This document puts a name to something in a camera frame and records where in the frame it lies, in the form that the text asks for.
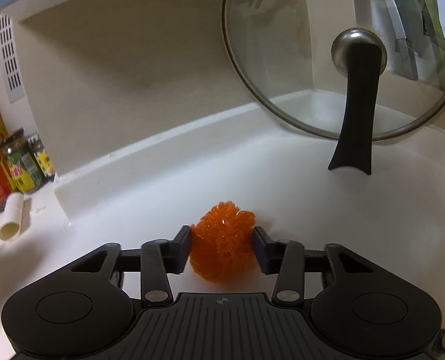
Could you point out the soybean paste jar black lid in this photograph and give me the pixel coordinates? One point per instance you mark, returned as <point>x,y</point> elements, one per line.
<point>23,168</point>

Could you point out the orange mesh scrubber ball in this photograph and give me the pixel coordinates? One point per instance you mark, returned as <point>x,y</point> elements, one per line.
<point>221,243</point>

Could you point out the glass pot lid black handle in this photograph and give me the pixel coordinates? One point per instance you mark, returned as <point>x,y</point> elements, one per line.
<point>352,71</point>

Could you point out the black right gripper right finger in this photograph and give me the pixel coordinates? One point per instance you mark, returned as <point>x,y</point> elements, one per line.
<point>286,259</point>

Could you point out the white cardboard tube roll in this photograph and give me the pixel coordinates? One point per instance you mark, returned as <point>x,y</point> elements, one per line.
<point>12,217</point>

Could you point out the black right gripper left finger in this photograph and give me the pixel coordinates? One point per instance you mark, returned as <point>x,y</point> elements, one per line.
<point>160,258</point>

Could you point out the small jar checkered lid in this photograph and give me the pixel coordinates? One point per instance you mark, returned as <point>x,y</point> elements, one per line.
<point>41,156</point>

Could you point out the grey wall vent grille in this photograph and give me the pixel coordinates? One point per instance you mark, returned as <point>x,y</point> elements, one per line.
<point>9,61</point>

